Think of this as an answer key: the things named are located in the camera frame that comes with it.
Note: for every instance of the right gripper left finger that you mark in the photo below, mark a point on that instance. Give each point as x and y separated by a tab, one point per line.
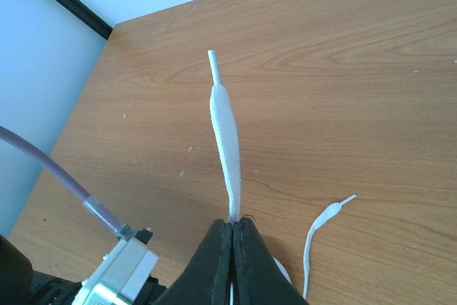
207	277

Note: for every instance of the white shoelace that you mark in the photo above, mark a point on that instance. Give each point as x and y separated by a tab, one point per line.
225	131

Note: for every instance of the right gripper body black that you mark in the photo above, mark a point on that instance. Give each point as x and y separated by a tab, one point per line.
20	284

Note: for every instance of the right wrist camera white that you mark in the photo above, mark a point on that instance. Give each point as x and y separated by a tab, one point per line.
122	273

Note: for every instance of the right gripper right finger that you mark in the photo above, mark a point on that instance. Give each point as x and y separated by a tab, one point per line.
256	278

